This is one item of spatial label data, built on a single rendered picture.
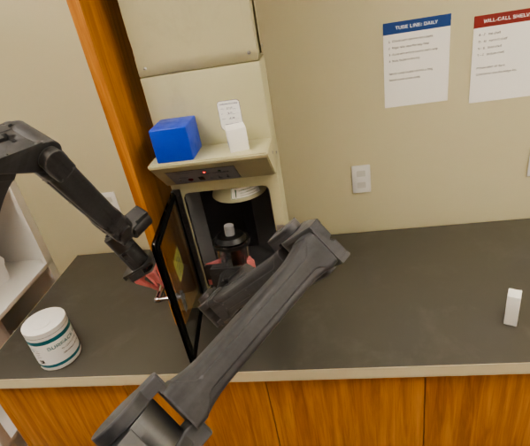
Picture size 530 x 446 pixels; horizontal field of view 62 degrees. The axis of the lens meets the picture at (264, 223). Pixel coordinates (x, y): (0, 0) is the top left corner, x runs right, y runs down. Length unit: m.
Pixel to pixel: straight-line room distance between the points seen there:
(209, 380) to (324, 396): 0.86
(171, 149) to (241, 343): 0.69
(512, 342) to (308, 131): 0.94
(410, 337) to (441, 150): 0.73
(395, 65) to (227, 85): 0.65
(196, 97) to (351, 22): 0.62
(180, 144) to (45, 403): 1.00
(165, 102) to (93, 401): 0.97
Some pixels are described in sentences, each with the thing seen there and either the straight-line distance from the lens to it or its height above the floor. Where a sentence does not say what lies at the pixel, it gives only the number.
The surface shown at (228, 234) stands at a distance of 1.23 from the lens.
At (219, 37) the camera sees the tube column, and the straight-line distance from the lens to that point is 1.18.
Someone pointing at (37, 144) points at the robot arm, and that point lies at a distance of 0.78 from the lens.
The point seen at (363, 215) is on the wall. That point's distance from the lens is 1.82.
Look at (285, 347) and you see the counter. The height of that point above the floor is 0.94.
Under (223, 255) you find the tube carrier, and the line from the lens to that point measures 1.23.
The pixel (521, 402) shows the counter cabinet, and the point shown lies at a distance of 1.51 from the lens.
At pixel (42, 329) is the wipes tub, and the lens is 1.50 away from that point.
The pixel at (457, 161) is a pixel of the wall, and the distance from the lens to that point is 1.79.
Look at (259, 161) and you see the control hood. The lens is 1.15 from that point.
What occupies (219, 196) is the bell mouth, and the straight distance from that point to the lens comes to 1.36.
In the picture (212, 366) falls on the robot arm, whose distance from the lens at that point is 0.58.
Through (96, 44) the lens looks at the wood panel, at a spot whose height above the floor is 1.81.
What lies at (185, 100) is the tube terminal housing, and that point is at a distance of 1.24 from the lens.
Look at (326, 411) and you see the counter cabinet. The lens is 1.47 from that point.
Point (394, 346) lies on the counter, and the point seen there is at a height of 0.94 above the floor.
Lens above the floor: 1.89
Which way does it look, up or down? 29 degrees down
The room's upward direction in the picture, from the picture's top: 10 degrees counter-clockwise
